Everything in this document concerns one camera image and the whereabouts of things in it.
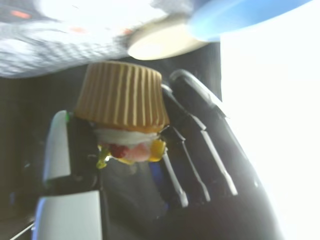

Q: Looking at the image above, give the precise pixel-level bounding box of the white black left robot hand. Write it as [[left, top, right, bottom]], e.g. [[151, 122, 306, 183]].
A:
[[34, 69, 286, 240]]

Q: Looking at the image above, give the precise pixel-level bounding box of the toy cupcake with fruit topping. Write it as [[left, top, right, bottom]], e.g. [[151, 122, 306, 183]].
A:
[[74, 60, 171, 170]]

